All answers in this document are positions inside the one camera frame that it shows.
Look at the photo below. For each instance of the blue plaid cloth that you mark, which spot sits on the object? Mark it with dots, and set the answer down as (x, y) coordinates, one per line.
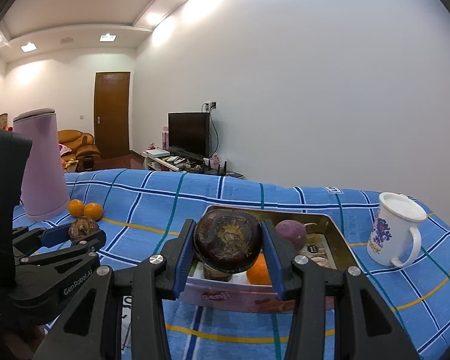
(228, 191)

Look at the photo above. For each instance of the orange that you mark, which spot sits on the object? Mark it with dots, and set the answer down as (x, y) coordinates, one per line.
(93, 210)
(260, 270)
(76, 207)

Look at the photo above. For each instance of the brown round cake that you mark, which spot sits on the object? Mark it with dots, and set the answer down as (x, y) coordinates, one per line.
(215, 270)

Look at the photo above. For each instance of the white mug with blue flowers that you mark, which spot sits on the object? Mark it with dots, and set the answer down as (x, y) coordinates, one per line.
(389, 232)

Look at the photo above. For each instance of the wall socket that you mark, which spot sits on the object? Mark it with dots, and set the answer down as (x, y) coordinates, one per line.
(210, 105)

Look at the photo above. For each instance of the black router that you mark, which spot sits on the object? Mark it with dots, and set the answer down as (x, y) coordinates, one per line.
(220, 168)

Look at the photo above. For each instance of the pink tin box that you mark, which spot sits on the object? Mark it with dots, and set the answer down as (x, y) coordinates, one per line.
(228, 296)

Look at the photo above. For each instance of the printed paper leaflet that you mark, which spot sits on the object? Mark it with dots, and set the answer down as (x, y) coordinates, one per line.
(316, 249)

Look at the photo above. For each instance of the white tv stand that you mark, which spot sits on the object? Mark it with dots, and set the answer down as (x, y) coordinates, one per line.
(161, 163)

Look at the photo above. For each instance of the orange leather armchair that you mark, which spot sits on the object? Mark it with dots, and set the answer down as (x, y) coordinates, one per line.
(82, 150)

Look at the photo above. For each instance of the square ceiling light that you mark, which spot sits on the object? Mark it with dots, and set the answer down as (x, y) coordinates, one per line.
(108, 37)
(28, 47)

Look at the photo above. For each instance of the flat white box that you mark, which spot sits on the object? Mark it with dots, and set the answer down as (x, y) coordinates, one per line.
(157, 152)

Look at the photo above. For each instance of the purple round fruit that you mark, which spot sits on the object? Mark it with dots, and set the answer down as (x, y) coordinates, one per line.
(290, 234)

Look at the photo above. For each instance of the dark brown round fruit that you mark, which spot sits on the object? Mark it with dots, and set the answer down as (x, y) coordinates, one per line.
(226, 240)
(83, 228)

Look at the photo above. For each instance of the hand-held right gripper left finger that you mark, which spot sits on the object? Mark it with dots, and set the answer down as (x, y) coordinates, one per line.
(183, 262)

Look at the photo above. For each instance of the black television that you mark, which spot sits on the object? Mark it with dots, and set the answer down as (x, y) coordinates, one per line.
(189, 133)

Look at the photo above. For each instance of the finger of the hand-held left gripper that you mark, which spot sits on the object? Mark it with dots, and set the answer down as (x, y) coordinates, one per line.
(56, 234)
(90, 245)

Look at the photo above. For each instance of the purple electric kettle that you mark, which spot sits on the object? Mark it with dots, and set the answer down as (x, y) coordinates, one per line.
(41, 168)

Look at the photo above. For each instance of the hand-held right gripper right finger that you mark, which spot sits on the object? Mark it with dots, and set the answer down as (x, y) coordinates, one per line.
(274, 266)

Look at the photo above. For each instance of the brown wooden door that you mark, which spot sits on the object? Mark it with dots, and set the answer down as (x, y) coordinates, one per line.
(112, 116)

